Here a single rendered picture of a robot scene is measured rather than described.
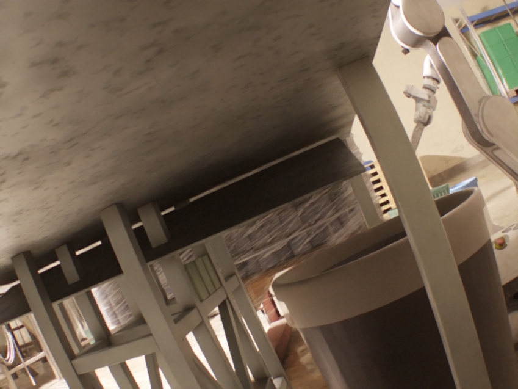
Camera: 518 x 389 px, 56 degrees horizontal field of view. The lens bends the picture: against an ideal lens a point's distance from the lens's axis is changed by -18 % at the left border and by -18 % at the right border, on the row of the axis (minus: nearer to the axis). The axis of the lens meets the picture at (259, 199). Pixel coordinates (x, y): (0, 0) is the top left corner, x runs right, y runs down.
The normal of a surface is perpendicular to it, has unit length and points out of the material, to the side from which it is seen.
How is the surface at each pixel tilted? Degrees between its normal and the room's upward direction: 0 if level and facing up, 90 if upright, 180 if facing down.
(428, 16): 90
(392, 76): 90
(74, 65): 180
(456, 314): 90
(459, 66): 90
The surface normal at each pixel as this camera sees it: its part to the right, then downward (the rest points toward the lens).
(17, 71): 0.40, 0.92
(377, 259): -0.24, 0.07
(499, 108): 0.00, -0.04
